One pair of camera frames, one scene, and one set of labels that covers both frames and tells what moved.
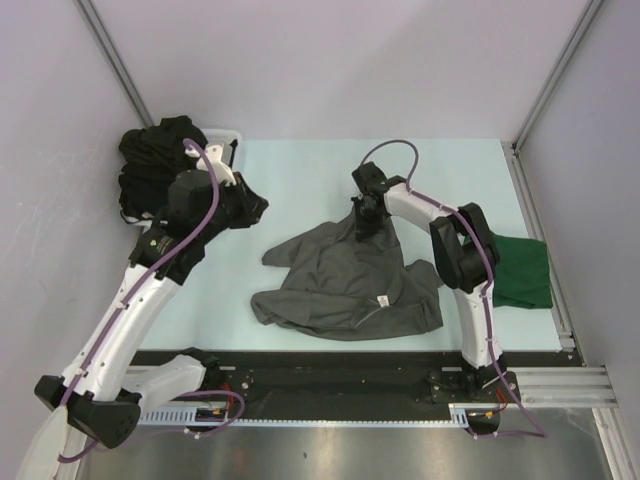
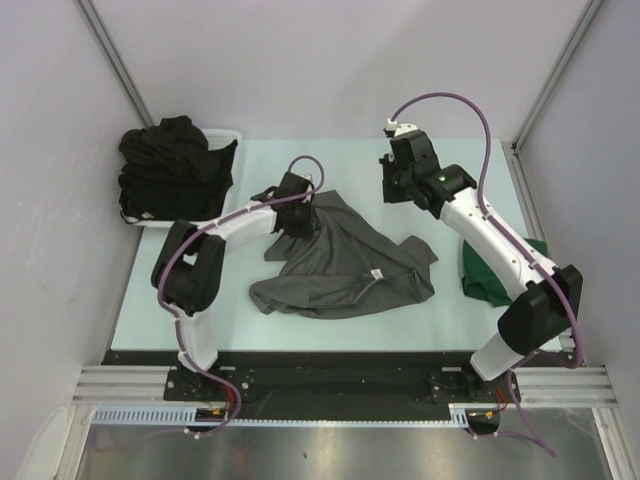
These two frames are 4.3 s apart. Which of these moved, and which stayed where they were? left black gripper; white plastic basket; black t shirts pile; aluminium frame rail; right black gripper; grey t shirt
Moved: right black gripper; grey t shirt; left black gripper
Stayed: aluminium frame rail; black t shirts pile; white plastic basket
